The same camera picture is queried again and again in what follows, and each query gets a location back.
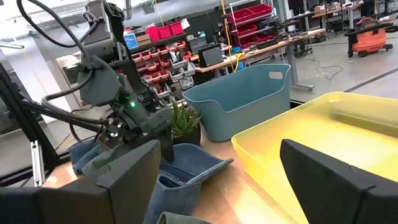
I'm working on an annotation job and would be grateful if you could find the silver frame bracket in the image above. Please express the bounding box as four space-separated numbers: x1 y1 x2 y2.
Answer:
30 139 46 188

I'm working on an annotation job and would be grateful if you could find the orange shop vacuum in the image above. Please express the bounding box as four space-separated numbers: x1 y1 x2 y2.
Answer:
344 16 398 59

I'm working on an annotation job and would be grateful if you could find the dark green cap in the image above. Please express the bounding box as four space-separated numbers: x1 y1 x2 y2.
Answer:
156 211 212 224
81 144 137 179

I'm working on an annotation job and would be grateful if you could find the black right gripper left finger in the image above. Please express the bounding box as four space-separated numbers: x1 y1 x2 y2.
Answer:
0 139 162 224

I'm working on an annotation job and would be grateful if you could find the blue sign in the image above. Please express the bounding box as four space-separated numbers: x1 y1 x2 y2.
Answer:
123 32 139 50

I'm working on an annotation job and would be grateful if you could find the parts shelf with small bins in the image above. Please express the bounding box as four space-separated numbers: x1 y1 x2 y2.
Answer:
123 21 197 97

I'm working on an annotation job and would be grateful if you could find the potted succulent plant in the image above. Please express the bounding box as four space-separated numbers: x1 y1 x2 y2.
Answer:
169 101 203 146

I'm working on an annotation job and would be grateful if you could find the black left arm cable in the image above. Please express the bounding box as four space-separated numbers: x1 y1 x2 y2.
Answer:
16 0 100 63

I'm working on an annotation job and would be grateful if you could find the cardboard box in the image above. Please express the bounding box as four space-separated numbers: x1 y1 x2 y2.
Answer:
136 33 152 47

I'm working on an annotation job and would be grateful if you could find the yellow power cord with plug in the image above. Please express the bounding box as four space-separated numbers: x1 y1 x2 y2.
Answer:
220 0 246 73

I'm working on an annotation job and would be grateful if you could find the long wooden workbench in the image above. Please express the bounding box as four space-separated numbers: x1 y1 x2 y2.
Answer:
190 27 326 93

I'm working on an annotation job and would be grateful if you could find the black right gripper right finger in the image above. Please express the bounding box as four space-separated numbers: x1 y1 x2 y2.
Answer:
279 139 398 224

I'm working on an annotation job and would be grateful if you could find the metal rack with red bins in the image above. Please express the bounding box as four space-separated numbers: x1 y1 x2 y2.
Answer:
228 2 277 50

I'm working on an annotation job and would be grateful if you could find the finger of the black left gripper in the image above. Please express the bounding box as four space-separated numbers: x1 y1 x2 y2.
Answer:
98 122 127 149
141 108 175 164

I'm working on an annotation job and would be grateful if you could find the yellow translucent plastic bin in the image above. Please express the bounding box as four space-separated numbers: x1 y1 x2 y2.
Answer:
231 91 398 224

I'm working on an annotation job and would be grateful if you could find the black equipment box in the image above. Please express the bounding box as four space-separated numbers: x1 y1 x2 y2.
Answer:
198 44 224 68

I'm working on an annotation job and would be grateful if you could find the wooden desk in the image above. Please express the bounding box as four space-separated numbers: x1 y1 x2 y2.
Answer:
310 1 364 30

